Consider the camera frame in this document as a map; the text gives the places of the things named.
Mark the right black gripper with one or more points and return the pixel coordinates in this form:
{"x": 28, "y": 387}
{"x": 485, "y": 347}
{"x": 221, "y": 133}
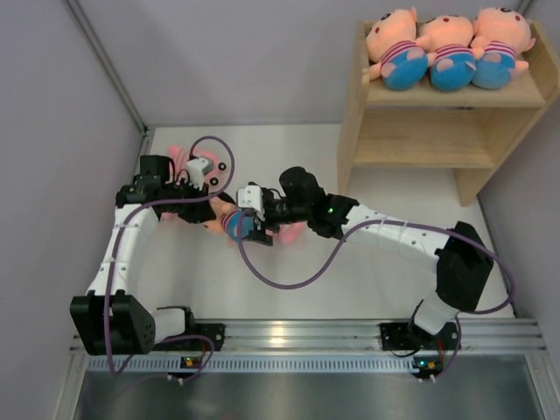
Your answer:
{"x": 261, "y": 236}

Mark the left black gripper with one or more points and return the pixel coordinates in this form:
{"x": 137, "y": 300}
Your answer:
{"x": 200, "y": 212}

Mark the pink striped plush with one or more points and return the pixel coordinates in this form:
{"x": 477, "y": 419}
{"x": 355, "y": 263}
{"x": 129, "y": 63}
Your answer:
{"x": 168, "y": 216}
{"x": 288, "y": 233}
{"x": 180, "y": 156}

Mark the boy doll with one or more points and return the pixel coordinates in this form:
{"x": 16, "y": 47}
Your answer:
{"x": 228, "y": 221}

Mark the boy doll shelved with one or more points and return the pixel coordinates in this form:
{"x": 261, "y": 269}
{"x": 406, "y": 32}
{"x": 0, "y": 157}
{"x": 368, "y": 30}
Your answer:
{"x": 392, "y": 49}
{"x": 446, "y": 40}

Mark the boy doll back corner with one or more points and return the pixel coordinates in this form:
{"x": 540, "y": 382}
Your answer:
{"x": 503, "y": 35}

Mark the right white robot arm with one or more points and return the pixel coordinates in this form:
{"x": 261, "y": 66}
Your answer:
{"x": 456, "y": 256}

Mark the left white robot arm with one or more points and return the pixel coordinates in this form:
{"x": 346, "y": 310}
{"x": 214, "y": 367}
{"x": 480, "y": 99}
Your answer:
{"x": 108, "y": 317}

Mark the wooden two-tier shelf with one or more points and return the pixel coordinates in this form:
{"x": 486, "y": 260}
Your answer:
{"x": 472, "y": 131}

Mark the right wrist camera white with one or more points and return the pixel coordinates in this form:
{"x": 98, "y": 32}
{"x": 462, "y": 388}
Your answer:
{"x": 250, "y": 197}

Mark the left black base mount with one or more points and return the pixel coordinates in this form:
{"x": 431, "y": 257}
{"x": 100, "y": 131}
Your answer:
{"x": 197, "y": 340}

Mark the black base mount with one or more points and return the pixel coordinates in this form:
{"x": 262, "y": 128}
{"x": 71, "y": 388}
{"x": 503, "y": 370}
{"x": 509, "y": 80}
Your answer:
{"x": 197, "y": 340}
{"x": 406, "y": 336}

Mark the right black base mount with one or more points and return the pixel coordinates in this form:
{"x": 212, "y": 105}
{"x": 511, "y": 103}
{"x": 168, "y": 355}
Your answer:
{"x": 406, "y": 336}

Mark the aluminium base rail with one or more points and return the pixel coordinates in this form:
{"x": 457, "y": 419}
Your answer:
{"x": 348, "y": 346}

